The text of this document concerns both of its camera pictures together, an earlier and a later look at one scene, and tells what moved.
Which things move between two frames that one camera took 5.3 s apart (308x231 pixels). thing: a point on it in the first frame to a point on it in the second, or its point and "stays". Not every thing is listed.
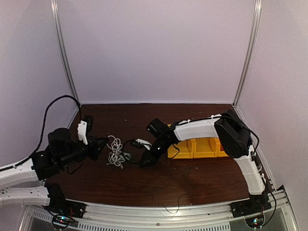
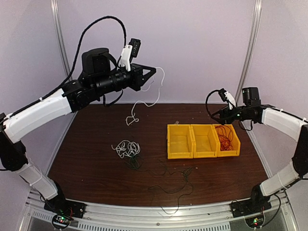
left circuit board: (62, 221) stays
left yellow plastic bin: (184, 149) stays
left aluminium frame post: (55, 10) stays
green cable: (163, 187) to (173, 191)
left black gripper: (95, 147) to (138, 80)
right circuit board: (255, 222) stays
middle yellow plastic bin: (205, 147) stays
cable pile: (117, 157) to (127, 148)
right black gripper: (153, 158) to (224, 112)
